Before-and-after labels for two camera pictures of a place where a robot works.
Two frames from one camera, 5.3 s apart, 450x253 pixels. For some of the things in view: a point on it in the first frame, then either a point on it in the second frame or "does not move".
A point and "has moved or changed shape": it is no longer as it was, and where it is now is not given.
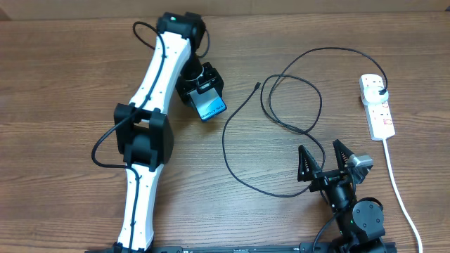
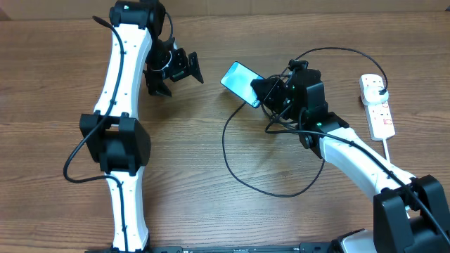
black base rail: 315,247 does not move
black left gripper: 211,78 to 182,67
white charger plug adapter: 372,95 does not move
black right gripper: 322,178 to 273,86
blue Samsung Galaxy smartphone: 208,104 to 238,79
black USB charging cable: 284,121 has moved or changed shape
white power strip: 378,116 does not move
